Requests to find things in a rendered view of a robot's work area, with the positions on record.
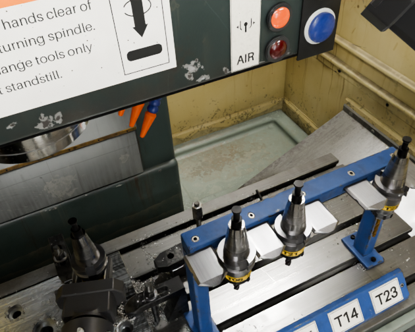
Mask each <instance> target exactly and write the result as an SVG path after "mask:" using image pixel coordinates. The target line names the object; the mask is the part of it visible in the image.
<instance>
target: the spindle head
mask: <svg viewBox="0 0 415 332"><path fill-rule="evenodd" d="M279 2H286V3H288V4H289V5H290V6H291V8H292V18H291V20H290V22H289V24H288V26H287V27H286V28H284V29H283V30H281V31H279V32H274V31H272V30H270V29H269V28H268V27H267V24H266V18H267V14H268V12H269V10H270V8H272V6H274V5H275V4H276V3H279ZM169 5H170V12H171V23H172V29H173V40H174V46H175V58H176V64H177V66H176V67H174V68H171V69H167V70H163V71H160V72H156V73H153V74H149V75H147V76H143V77H140V78H136V79H133V80H129V81H126V82H122V83H119V84H116V85H112V86H108V87H106V88H102V89H99V90H95V91H92V92H88V93H85V94H81V95H79V96H74V97H70V98H68V99H64V100H61V101H56V102H54V103H50V104H47V105H43V106H40V107H36V108H33V109H29V110H27V111H23V112H19V113H16V114H13V115H9V116H6V117H2V118H0V148H3V147H5V146H9V145H12V144H15V143H18V142H22V141H25V140H28V139H31V138H35V137H37V136H41V135H44V134H47V133H50V132H54V131H56V130H61V129H63V128H66V127H70V126H73V125H77V124H80V123H83V122H86V121H90V120H92V119H96V118H99V117H102V116H105V115H109V114H112V113H115V112H118V111H122V110H124V109H128V108H131V107H134V106H137V105H141V104H143V103H147V102H150V101H153V100H157V99H160V98H163V97H167V96H170V95H173V94H177V93H179V92H183V91H186V90H189V89H192V88H196V87H198V86H202V85H205V84H209V83H211V82H215V81H218V80H221V79H224V78H228V77H230V76H234V75H237V74H240V73H243V72H247V71H249V70H254V69H257V68H260V67H264V66H266V65H270V64H273V63H276V62H271V61H268V60H267V59H266V57H265V48H266V45H267V44H268V42H269V41H270V40H271V39H272V38H274V37H275V36H278V35H283V36H285V37H287V38H288V39H289V43H290V47H289V51H288V53H287V54H286V55H285V57H284V58H282V59H281V60H280V61H283V60H285V59H289V58H292V57H296V56H297V51H298V39H299V31H300V19H301V12H302V0H261V14H260V52H259V64H258V65H254V66H252V67H248V68H245V69H242V70H238V71H235V72H231V19H230V0H169Z"/></svg>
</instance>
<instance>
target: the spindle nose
mask: <svg viewBox="0 0 415 332"><path fill-rule="evenodd" d="M87 124H88V121H86V122H83V123H80V124H76V125H73V126H70V127H66V128H63V129H61V130H56V131H54V132H50V133H47V134H44V135H41V136H37V137H35V138H31V139H28V140H25V141H22V142H18V143H15V144H12V145H9V146H5V147H3V148H0V163H2V164H19V163H28V162H32V161H37V160H40V159H43V158H46V157H49V156H50V155H53V154H55V153H57V152H59V151H61V150H63V149H64V148H66V147H67V146H69V145H70V144H71V143H73V142H74V141H75V140H76V139H77V138H78V137H79V136H80V135H81V134H82V133H83V131H84V129H85V128H86V126H87Z"/></svg>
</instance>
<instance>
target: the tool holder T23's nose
mask: <svg viewBox="0 0 415 332"><path fill-rule="evenodd" d="M371 212H372V214H373V215H374V216H375V217H376V218H377V219H379V220H386V219H390V218H392V216H393V212H394V211H383V210H379V211H371Z"/></svg>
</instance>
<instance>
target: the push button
mask: <svg viewBox="0 0 415 332"><path fill-rule="evenodd" d="M334 28H335V17H334V16H333V15H332V14H331V13H329V12H322V13H319V14H318V15H317V16H315V18H314V19H313V20H312V21H311V23H310V25H309V28H308V36H309V38H310V39H311V40H312V41H313V42H315V43H320V42H323V41H325V40H326V39H327V38H328V37H329V36H330V35H331V34H332V32H333V31H334Z"/></svg>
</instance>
